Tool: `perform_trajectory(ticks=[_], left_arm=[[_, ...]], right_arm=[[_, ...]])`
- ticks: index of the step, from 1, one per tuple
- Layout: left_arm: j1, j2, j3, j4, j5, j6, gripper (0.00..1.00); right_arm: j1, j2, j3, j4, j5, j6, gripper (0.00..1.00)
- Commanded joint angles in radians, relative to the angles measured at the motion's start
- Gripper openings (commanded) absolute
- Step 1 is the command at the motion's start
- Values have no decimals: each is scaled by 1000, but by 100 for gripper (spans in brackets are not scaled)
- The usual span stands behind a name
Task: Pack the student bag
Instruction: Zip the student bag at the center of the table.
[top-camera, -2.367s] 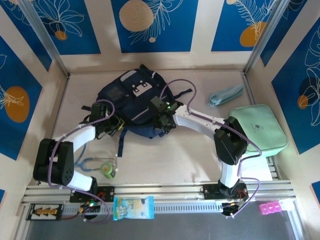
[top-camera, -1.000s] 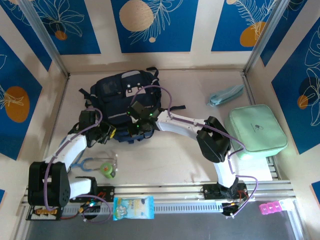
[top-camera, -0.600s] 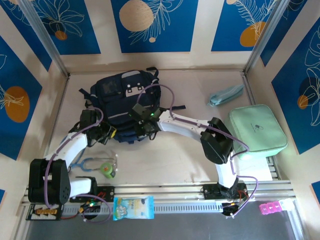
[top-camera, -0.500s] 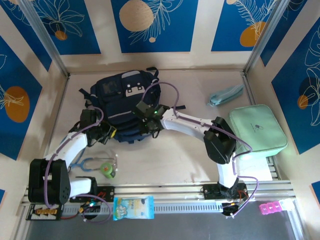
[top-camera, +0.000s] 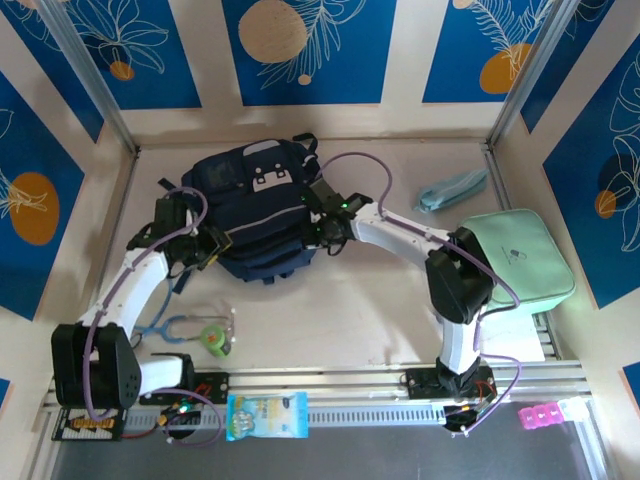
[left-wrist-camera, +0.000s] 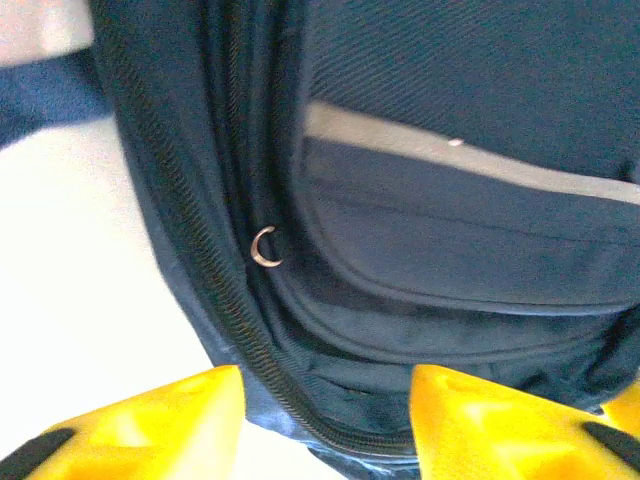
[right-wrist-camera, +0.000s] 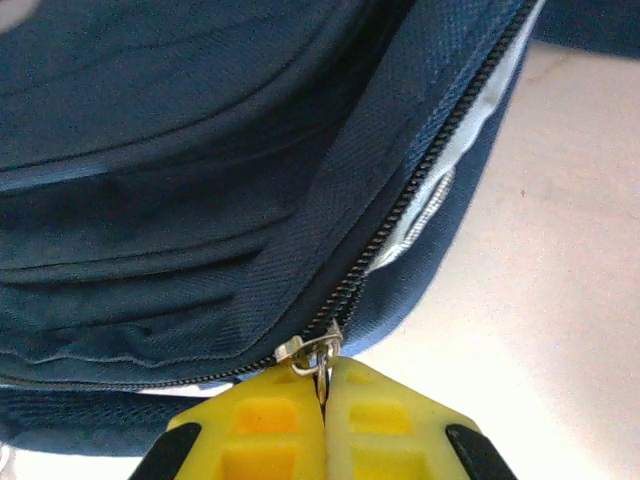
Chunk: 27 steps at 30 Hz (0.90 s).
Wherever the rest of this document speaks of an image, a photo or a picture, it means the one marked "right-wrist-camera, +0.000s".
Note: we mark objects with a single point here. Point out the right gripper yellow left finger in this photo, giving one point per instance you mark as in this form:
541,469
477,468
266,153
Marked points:
250,435

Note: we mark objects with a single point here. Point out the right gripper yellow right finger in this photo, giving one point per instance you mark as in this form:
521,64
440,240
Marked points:
400,440

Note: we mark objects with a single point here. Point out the navy blue backpack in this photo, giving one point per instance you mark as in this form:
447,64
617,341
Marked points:
175,175

